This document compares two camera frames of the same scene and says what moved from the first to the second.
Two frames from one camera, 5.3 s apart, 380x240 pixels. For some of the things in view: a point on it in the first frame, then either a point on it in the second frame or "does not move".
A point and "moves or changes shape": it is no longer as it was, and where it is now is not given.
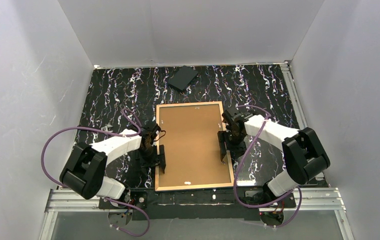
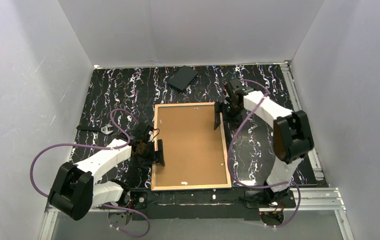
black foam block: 181,78 does not move
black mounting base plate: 243,203 does not move
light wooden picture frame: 189,133 moves or changes shape
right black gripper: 228,139 → 222,108
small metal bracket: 105,128 does not move
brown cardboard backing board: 192,151 does not move
